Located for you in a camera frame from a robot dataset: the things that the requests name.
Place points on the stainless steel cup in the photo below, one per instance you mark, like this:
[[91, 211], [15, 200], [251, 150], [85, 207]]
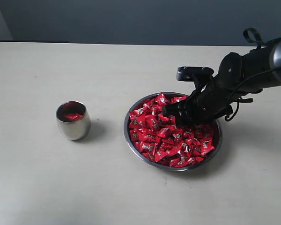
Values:
[[75, 130]]

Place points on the metal bowl of red candies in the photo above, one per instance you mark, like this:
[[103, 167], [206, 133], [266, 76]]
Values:
[[135, 150]]

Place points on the candies inside cup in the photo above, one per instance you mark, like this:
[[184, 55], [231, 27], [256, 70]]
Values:
[[70, 111]]

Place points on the pile of red candies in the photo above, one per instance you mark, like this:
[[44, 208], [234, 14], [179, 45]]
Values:
[[168, 140]]

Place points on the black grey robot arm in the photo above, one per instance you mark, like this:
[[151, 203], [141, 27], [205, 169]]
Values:
[[238, 75]]

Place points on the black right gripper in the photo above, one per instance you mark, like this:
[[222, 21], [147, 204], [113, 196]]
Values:
[[204, 107]]

